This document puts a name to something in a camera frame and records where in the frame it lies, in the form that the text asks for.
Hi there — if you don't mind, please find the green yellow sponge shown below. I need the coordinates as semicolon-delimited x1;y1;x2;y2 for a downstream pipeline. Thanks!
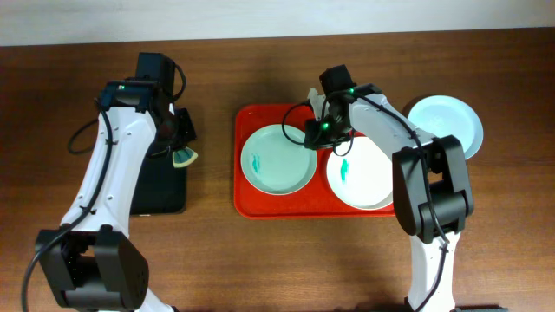
172;146;198;169

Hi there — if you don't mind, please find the light green plate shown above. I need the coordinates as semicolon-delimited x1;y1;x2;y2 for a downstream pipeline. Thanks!
239;124;317;196

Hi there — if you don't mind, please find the light blue plate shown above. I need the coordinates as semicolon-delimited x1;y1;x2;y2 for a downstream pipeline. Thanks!
408;95;484;159

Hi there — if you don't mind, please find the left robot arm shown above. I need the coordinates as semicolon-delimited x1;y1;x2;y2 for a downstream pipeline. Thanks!
21;52;198;311

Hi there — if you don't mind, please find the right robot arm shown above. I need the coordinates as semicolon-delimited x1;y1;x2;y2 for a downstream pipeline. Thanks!
303;65;474;311

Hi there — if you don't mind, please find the black plastic tray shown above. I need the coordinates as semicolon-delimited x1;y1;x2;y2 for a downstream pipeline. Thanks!
130;152;187;216

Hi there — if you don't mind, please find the red plastic tray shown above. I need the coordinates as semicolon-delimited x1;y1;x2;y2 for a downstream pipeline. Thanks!
233;104;395;219

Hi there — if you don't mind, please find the white plate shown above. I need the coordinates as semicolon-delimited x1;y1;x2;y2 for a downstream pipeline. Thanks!
326;136;393;211

